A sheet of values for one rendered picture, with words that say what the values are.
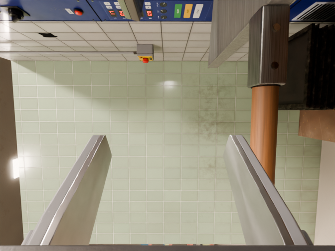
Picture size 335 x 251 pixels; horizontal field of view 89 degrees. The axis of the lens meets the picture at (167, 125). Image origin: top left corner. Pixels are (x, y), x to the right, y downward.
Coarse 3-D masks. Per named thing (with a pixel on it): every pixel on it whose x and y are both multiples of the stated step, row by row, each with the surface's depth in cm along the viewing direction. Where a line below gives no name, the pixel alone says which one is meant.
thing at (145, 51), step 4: (140, 44) 105; (144, 44) 105; (148, 44) 105; (152, 44) 105; (140, 48) 105; (144, 48) 105; (148, 48) 105; (152, 48) 105; (140, 52) 106; (144, 52) 106; (148, 52) 106; (152, 52) 106; (140, 56) 106; (144, 56) 106; (148, 56) 106; (152, 56) 107; (140, 60) 114; (152, 60) 114
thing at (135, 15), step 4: (128, 0) 42; (132, 0) 41; (136, 0) 43; (140, 0) 47; (128, 4) 43; (132, 4) 43; (136, 4) 44; (140, 4) 47; (128, 8) 45; (132, 8) 45; (136, 8) 45; (140, 8) 48; (132, 12) 47; (136, 12) 46; (140, 12) 49; (132, 16) 49; (136, 16) 48; (140, 16) 50; (136, 20) 51
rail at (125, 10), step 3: (120, 0) 42; (123, 0) 42; (120, 3) 44; (123, 3) 43; (120, 6) 45; (123, 6) 45; (126, 6) 45; (123, 9) 46; (126, 9) 46; (123, 12) 48; (126, 12) 47; (126, 15) 49; (129, 15) 49; (129, 18) 50
